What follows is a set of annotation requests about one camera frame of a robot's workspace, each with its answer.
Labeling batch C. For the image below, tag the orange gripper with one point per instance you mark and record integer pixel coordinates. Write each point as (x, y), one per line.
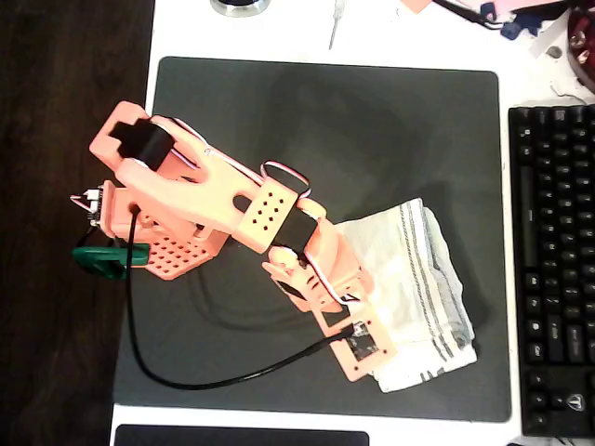
(297, 292)

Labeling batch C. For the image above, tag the white striped towel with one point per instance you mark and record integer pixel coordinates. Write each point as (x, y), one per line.
(409, 279)

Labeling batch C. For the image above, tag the orange 3D-printed robot arm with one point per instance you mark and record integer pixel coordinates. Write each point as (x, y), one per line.
(186, 195)

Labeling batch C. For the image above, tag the dark grey work mat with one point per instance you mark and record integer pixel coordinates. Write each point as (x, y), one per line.
(325, 116)

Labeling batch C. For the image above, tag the black flat pad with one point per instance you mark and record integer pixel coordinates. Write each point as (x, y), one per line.
(241, 437)

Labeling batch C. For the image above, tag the black computer keyboard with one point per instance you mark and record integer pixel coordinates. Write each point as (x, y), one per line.
(553, 279)

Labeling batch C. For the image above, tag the green table clamp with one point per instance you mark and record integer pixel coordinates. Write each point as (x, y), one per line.
(102, 258)

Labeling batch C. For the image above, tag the small controller circuit board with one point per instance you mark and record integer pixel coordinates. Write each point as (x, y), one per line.
(93, 206)

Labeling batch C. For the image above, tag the orange paper piece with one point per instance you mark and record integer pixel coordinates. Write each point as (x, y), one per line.
(416, 5)

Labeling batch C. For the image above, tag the round silver metal object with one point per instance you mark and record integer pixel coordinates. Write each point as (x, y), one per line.
(239, 8)

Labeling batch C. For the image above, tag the small blue plastic part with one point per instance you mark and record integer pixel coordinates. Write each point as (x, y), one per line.
(510, 30)

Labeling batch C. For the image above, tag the small grey pebble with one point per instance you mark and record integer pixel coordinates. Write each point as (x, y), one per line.
(553, 51)

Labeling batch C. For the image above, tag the white crumpled paper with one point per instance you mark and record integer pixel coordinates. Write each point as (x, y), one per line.
(553, 35)

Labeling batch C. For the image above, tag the pink paper sheet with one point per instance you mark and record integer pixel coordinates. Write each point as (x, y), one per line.
(525, 4)

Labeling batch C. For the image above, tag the dark red bowl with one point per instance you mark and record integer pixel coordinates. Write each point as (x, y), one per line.
(583, 51)

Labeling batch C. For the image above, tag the camera board on orange mount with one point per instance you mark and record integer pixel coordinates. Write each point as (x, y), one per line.
(365, 348)

